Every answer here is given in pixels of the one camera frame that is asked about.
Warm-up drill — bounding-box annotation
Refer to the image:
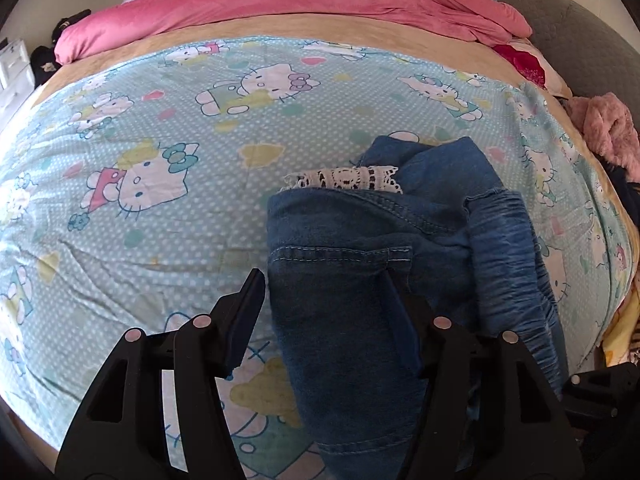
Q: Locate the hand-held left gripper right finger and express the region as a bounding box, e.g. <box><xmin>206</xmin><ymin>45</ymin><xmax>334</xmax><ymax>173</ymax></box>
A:
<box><xmin>382</xmin><ymin>266</ymin><xmax>586</xmax><ymax>480</ymax></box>

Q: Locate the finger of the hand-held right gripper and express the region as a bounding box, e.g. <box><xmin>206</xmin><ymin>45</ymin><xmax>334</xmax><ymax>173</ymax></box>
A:
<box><xmin>564</xmin><ymin>364</ymin><xmax>640</xmax><ymax>432</ymax></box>

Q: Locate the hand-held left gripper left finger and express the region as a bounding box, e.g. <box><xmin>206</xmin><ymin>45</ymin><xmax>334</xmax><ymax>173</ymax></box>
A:
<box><xmin>56</xmin><ymin>268</ymin><xmax>266</xmax><ymax>480</ymax></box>

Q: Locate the blue denim pants lace hem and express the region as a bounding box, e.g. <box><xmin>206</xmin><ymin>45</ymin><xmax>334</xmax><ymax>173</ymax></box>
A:
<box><xmin>266</xmin><ymin>135</ymin><xmax>569</xmax><ymax>480</ymax></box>

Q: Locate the yellow cloth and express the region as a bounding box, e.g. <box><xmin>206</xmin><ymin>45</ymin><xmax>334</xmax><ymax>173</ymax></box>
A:
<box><xmin>602</xmin><ymin>300</ymin><xmax>640</xmax><ymax>367</ymax></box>

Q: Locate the dark cloth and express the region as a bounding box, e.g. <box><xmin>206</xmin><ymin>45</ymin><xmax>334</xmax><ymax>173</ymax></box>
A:
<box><xmin>606</xmin><ymin>160</ymin><xmax>640</xmax><ymax>223</ymax></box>

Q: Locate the blue cat print blanket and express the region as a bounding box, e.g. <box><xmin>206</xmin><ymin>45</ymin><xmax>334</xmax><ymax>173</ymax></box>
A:
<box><xmin>0</xmin><ymin>35</ymin><xmax>639</xmax><ymax>471</ymax></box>

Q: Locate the pink fluffy cloth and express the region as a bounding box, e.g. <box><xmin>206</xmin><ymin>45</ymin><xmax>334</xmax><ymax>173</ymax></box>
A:
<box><xmin>565</xmin><ymin>92</ymin><xmax>640</xmax><ymax>175</ymax></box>

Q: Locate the red floral pillow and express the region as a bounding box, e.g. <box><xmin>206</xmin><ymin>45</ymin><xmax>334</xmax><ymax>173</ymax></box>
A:
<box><xmin>492</xmin><ymin>40</ymin><xmax>573</xmax><ymax>99</ymax></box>

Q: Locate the black fabric item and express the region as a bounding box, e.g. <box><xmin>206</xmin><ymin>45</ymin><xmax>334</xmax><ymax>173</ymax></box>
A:
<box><xmin>30</xmin><ymin>46</ymin><xmax>64</xmax><ymax>87</ymax></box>

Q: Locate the white drawer cabinet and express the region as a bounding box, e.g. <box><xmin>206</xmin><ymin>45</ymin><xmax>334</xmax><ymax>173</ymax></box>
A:
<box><xmin>0</xmin><ymin>39</ymin><xmax>35</xmax><ymax>113</ymax></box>

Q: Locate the black bag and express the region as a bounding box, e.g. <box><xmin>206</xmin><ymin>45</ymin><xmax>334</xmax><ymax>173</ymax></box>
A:
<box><xmin>50</xmin><ymin>9</ymin><xmax>92</xmax><ymax>44</ymax></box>

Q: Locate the grey padded headboard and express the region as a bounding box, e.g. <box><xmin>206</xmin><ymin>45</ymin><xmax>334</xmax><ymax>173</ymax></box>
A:
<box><xmin>450</xmin><ymin>0</ymin><xmax>640</xmax><ymax>106</ymax></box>

